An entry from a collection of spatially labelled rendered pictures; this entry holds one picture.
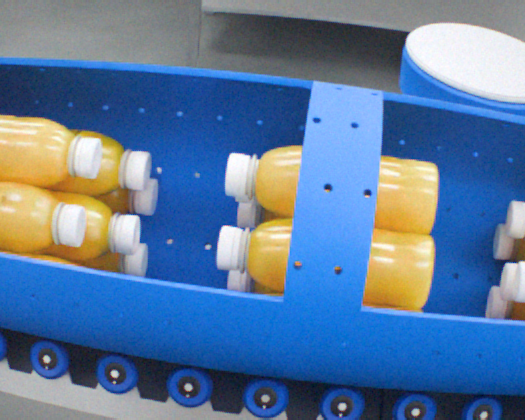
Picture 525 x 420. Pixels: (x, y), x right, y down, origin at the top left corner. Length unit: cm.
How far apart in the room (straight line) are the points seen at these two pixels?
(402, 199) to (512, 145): 20
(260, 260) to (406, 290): 13
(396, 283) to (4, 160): 39
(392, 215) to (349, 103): 11
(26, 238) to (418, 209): 36
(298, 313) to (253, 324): 4
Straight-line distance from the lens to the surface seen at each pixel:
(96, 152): 93
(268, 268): 86
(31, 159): 92
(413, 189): 87
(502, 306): 102
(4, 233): 91
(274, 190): 88
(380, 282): 86
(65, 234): 90
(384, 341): 83
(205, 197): 108
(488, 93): 141
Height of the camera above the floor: 163
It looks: 34 degrees down
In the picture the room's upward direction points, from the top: 5 degrees clockwise
